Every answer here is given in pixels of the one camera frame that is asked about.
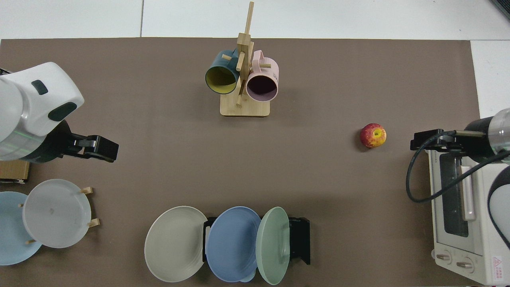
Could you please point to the red yellow apple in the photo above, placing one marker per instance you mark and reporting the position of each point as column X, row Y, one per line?
column 373, row 135

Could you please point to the grey plate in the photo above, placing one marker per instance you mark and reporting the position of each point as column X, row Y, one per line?
column 55, row 213

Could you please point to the wooden plate rack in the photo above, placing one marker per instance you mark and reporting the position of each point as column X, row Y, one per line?
column 94, row 223

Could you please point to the light blue plate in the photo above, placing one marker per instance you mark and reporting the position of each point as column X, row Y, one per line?
column 12, row 235

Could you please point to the beige plate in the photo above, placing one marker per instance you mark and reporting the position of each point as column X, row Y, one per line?
column 175, row 243

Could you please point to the black dish rack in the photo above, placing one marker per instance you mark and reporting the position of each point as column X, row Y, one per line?
column 299, row 241

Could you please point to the pale green plate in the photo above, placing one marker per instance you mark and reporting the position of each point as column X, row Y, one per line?
column 273, row 247

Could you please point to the pale toaster oven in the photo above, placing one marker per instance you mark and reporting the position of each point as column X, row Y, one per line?
column 478, row 239

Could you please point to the dark grey flat object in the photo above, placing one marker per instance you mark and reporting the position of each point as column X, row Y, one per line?
column 503, row 7

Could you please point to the brown table cloth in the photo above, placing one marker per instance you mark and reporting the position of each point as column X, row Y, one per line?
column 318, row 179

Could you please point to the dark teal mug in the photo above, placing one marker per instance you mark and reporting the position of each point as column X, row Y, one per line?
column 221, row 81

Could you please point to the wooden cup stand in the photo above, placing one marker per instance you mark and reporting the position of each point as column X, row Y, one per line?
column 245, row 107

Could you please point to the pink mug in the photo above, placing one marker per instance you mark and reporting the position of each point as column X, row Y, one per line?
column 263, row 87

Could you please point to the small blue round thing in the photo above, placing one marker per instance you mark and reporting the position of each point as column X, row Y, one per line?
column 248, row 278

